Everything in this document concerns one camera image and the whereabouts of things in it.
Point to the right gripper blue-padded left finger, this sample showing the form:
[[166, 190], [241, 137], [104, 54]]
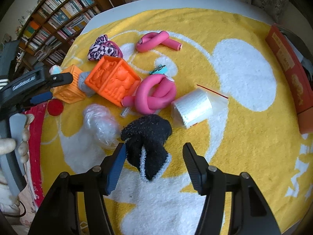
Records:
[[114, 167]]

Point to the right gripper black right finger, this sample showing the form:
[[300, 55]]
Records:
[[198, 170]]

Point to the red pompom ball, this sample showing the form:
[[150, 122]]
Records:
[[55, 107]]

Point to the orange embossed soft cube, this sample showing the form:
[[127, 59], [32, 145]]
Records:
[[70, 93]]

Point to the clear plastic bag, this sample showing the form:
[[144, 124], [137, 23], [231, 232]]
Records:
[[101, 125]]

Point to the black fuzzy sock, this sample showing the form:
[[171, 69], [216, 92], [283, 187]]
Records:
[[145, 140]]

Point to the white tape roll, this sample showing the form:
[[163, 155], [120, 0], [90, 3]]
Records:
[[198, 105]]

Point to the pink leopard fuzzy sock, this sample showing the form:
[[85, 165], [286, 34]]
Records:
[[103, 47]]

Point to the teal binder clip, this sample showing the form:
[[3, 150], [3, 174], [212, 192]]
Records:
[[161, 69]]

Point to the pink foam curler knot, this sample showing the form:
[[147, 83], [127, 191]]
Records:
[[152, 39]]

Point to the pastel sock ball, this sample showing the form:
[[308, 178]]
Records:
[[55, 69]]

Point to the grey knotted sock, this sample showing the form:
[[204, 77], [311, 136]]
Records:
[[82, 85]]

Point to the red floral cloth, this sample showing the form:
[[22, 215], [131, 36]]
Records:
[[33, 165]]

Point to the wooden bookshelf with books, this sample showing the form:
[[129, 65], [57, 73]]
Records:
[[52, 28]]

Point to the orange storage box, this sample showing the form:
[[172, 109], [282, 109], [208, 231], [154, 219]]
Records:
[[296, 62]]

